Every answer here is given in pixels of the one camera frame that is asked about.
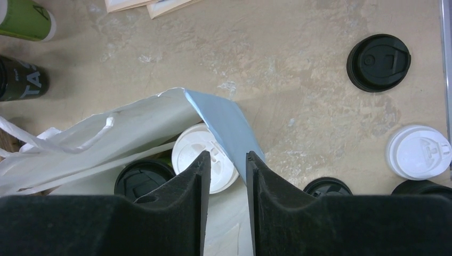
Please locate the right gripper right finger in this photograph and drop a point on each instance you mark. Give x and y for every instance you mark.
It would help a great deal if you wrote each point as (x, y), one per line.
(287, 221)

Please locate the right white cup stack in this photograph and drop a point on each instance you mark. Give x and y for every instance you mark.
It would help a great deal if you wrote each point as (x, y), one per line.
(27, 20)

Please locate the white cup lid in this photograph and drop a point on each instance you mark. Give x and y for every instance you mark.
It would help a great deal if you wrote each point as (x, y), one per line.
(418, 152)
(194, 141)

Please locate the light blue paper bag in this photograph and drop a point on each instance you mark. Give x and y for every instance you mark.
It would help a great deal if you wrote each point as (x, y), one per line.
(106, 141)

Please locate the cream paper bag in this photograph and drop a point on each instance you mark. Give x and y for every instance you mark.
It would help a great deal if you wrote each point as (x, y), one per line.
(155, 8)

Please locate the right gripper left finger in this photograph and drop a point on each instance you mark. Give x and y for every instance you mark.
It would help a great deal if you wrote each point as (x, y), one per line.
(171, 220)

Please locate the stacked black cup lids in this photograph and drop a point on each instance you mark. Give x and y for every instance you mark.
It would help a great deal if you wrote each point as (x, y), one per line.
(423, 187)

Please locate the black paper cup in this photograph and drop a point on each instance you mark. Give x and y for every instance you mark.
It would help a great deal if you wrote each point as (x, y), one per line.
(21, 80)

